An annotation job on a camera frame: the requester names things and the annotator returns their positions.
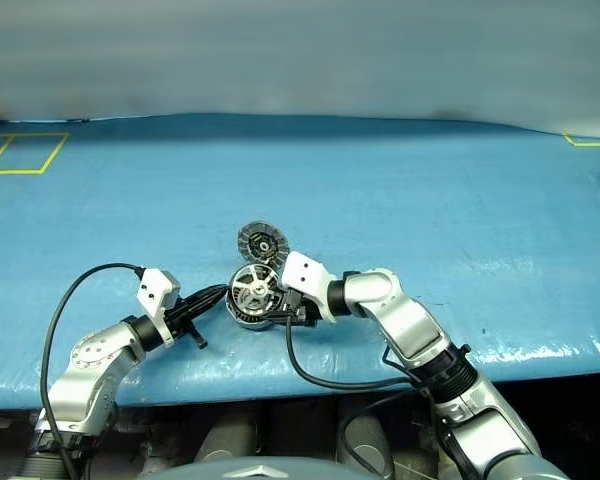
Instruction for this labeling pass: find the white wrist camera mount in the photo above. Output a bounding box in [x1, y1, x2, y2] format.
[277, 250, 339, 322]
[135, 267, 183, 349]

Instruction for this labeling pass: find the spoked silver rotor bell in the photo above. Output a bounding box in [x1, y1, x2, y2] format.
[228, 263, 282, 322]

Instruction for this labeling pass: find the grey rounded shape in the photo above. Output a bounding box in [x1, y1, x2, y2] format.
[334, 413, 397, 480]
[194, 413, 259, 464]

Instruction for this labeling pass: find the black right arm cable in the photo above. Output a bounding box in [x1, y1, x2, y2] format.
[284, 312, 462, 480]

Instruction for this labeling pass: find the finned motor end cover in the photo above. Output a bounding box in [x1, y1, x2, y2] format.
[236, 220, 291, 272]

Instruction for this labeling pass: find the motor stator with copper windings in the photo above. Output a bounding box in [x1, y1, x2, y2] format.
[226, 294, 277, 333]

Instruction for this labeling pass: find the blue table cover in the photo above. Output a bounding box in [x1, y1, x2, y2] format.
[0, 112, 600, 412]

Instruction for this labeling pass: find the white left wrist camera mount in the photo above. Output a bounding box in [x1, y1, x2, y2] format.
[135, 267, 183, 349]

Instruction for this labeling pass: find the grey-blue robot torso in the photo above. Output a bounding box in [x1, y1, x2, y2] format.
[152, 453, 377, 480]

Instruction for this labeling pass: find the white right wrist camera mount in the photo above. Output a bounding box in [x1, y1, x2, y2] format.
[277, 250, 339, 322]

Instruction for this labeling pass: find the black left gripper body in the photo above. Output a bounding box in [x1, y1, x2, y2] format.
[167, 295, 209, 351]

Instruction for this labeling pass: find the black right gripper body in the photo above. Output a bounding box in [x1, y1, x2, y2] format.
[277, 288, 322, 329]

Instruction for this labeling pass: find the yellow tape corner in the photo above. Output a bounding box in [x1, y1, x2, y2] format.
[563, 131, 600, 148]

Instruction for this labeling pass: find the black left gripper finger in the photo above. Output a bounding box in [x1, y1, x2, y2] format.
[182, 283, 229, 304]
[185, 289, 228, 316]

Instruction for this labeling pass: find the yellow tape square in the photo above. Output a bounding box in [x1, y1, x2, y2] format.
[0, 131, 72, 176]

